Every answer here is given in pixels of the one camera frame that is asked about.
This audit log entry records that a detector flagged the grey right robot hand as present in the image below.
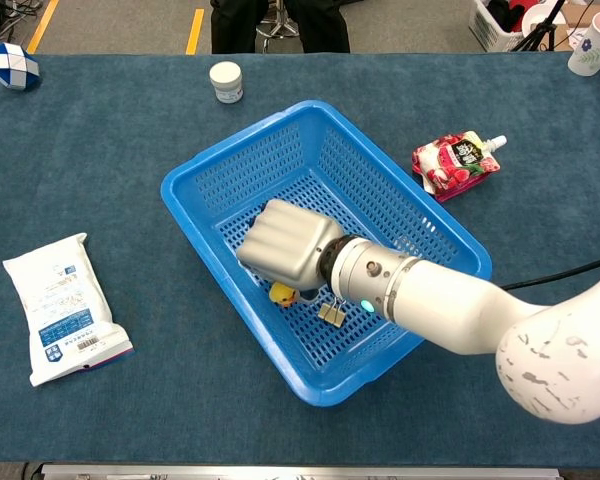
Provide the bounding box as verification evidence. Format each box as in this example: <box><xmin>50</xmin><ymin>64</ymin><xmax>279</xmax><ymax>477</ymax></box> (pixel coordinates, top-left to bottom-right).
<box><xmin>235</xmin><ymin>198</ymin><xmax>346</xmax><ymax>302</ymax></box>

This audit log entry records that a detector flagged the yellow duck toy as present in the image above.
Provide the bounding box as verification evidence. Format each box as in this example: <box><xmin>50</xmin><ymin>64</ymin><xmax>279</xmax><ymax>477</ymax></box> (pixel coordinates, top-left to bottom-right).
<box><xmin>268</xmin><ymin>281</ymin><xmax>301</xmax><ymax>308</ymax></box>

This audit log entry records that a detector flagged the gold binder clip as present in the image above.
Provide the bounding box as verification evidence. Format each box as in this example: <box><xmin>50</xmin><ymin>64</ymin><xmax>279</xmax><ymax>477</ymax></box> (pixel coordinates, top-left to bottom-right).
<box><xmin>317</xmin><ymin>295</ymin><xmax>348</xmax><ymax>329</ymax></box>

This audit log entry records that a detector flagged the blue perforated plastic basket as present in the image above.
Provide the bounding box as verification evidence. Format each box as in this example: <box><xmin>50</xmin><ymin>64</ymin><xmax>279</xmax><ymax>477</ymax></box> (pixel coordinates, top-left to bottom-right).
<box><xmin>160</xmin><ymin>99</ymin><xmax>493</xmax><ymax>407</ymax></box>

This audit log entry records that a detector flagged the red drink pouch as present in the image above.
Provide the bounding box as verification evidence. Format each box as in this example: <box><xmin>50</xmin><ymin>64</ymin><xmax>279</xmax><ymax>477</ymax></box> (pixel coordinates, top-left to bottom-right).
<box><xmin>411</xmin><ymin>130</ymin><xmax>509</xmax><ymax>203</ymax></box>

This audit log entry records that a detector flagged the white plastic laundry basket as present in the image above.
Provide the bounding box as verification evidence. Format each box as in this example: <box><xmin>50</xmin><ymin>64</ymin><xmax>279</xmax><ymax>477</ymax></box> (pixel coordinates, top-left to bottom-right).
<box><xmin>467</xmin><ymin>0</ymin><xmax>569</xmax><ymax>54</ymax></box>

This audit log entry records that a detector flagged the small white lidded jar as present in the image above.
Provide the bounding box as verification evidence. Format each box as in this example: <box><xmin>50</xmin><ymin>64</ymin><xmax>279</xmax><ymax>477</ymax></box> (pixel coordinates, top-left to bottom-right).
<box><xmin>208</xmin><ymin>60</ymin><xmax>244</xmax><ymax>105</ymax></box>

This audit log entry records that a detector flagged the chrome stool base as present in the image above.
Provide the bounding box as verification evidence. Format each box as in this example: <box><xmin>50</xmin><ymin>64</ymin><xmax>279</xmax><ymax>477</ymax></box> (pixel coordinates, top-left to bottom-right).
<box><xmin>255</xmin><ymin>0</ymin><xmax>301</xmax><ymax>54</ymax></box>

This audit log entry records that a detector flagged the person in black trousers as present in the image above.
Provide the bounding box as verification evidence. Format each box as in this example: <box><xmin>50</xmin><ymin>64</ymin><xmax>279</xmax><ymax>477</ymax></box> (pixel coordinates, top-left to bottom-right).
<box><xmin>209</xmin><ymin>0</ymin><xmax>351</xmax><ymax>55</ymax></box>

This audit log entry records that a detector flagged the blue felt table cloth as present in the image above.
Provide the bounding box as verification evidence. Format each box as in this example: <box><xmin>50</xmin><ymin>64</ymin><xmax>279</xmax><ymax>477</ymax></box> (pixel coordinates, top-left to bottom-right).
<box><xmin>0</xmin><ymin>52</ymin><xmax>600</xmax><ymax>466</ymax></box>

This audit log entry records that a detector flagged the yellow floor tape strip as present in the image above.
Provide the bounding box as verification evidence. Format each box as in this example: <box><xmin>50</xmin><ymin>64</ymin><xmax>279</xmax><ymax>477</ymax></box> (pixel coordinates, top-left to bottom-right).
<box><xmin>185</xmin><ymin>8</ymin><xmax>206</xmax><ymax>56</ymax></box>
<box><xmin>26</xmin><ymin>0</ymin><xmax>61</xmax><ymax>55</ymax></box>

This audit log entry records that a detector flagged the white blue printed packet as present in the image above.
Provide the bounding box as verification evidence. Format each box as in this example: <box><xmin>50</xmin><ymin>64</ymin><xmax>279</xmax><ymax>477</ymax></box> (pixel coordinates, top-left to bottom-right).
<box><xmin>2</xmin><ymin>232</ymin><xmax>135</xmax><ymax>389</ymax></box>

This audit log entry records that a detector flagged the blue white snake puzzle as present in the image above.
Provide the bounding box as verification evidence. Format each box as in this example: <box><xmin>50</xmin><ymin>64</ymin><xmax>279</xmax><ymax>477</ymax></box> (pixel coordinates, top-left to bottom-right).
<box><xmin>0</xmin><ymin>42</ymin><xmax>41</xmax><ymax>92</ymax></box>

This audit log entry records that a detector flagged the red cloth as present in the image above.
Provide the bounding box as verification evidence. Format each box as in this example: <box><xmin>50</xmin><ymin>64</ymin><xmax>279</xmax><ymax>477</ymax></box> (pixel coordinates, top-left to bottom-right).
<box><xmin>507</xmin><ymin>0</ymin><xmax>544</xmax><ymax>21</ymax></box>

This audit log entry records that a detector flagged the white bowl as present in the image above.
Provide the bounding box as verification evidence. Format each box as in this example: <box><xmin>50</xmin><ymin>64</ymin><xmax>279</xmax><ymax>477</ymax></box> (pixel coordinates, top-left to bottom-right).
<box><xmin>521</xmin><ymin>8</ymin><xmax>567</xmax><ymax>37</ymax></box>

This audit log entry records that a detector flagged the black tripod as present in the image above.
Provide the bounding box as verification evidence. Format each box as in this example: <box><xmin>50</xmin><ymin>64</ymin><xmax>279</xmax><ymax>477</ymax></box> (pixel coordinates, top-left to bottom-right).
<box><xmin>509</xmin><ymin>0</ymin><xmax>567</xmax><ymax>53</ymax></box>

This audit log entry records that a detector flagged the floral print paper cup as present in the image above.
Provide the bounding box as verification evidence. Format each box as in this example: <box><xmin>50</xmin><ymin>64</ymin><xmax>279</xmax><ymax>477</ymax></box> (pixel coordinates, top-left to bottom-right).
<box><xmin>566</xmin><ymin>9</ymin><xmax>600</xmax><ymax>79</ymax></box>

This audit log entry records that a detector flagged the cardboard box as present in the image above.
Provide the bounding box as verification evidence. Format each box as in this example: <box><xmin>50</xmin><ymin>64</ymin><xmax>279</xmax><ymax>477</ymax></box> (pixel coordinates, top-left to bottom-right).
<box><xmin>554</xmin><ymin>2</ymin><xmax>600</xmax><ymax>51</ymax></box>

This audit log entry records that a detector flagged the aluminium table edge rail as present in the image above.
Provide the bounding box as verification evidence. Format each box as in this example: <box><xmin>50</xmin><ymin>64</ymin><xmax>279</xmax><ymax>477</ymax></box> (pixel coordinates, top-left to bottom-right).
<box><xmin>38</xmin><ymin>462</ymin><xmax>564</xmax><ymax>480</ymax></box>

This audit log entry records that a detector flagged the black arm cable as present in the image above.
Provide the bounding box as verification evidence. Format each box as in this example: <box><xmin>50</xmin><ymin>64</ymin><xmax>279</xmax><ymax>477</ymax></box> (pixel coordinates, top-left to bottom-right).
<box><xmin>497</xmin><ymin>253</ymin><xmax>600</xmax><ymax>292</ymax></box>

